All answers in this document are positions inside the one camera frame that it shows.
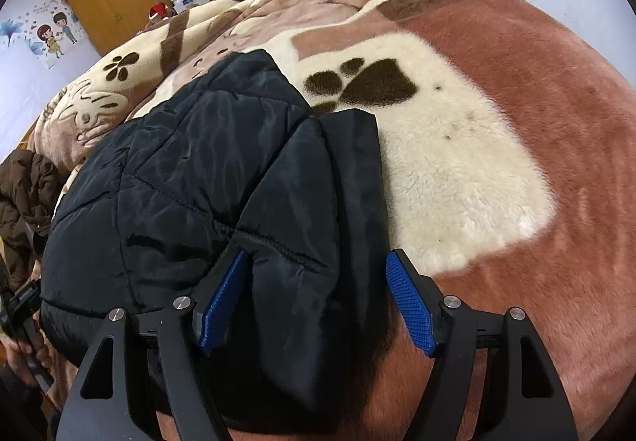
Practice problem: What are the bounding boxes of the dark navy puffer jacket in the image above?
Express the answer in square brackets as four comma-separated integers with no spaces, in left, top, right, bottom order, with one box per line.
[40,48,399,428]

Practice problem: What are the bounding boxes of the cartoon couple wall poster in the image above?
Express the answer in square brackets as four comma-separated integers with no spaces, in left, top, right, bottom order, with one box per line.
[27,8,81,70]

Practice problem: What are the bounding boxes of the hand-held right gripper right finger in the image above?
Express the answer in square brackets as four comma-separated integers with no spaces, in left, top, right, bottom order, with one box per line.
[386,249,580,441]

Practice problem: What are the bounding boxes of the blue flower wall sticker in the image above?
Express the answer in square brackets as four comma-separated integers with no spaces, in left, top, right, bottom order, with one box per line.
[0,18,24,48]

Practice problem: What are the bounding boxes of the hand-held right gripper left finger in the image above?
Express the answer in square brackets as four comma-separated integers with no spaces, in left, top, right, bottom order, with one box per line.
[54,250,248,441]

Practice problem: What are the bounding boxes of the person's left hand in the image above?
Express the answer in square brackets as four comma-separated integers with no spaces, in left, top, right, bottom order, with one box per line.
[4,334,53,373]

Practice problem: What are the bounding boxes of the brown puffer jacket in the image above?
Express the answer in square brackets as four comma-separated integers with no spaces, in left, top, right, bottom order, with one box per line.
[0,149,66,290]

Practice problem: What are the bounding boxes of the brown cream printed blanket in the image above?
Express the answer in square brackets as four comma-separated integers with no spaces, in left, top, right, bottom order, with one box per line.
[20,0,636,441]

